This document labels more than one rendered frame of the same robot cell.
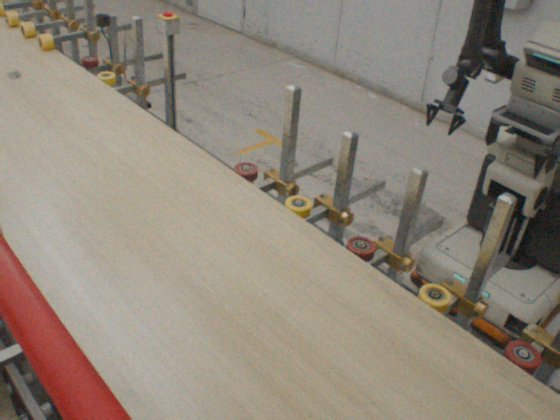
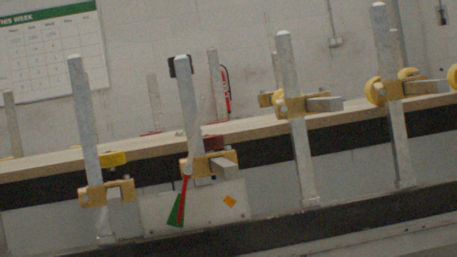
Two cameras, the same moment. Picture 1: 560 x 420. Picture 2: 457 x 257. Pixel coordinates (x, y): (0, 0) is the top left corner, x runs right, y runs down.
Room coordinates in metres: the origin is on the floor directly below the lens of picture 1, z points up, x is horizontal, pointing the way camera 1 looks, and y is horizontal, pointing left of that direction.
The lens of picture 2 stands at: (3.90, -0.81, 1.03)
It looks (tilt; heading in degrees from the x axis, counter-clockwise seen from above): 3 degrees down; 128
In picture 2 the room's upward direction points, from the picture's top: 10 degrees counter-clockwise
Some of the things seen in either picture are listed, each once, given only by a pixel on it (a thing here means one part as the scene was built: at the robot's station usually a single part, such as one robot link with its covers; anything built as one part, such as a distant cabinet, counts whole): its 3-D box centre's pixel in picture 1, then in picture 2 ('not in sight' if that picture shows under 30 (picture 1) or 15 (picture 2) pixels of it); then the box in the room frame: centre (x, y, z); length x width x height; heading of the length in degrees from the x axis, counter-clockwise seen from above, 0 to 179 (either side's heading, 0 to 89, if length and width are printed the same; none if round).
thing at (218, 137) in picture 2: (91, 68); (210, 156); (2.46, 0.97, 0.85); 0.08 x 0.08 x 0.11
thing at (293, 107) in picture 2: (89, 34); (303, 105); (2.71, 1.05, 0.95); 0.14 x 0.06 x 0.05; 44
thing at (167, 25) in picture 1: (168, 25); not in sight; (2.15, 0.50, 1.18); 0.07 x 0.07 x 0.08; 44
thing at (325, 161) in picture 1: (288, 177); not in sight; (1.68, -0.02, 0.80); 0.43 x 0.03 x 0.04; 134
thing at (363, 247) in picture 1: (358, 259); not in sight; (1.19, -0.23, 0.85); 0.08 x 0.08 x 0.11
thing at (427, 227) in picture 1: (398, 245); not in sight; (1.32, -0.37, 0.81); 0.43 x 0.03 x 0.04; 134
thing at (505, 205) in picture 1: (481, 272); not in sight; (1.08, -0.54, 0.93); 0.04 x 0.04 x 0.48; 44
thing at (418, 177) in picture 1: (403, 240); not in sight; (1.26, -0.36, 0.88); 0.04 x 0.04 x 0.48; 44
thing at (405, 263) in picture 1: (392, 254); not in sight; (1.28, -0.35, 0.81); 0.14 x 0.06 x 0.05; 44
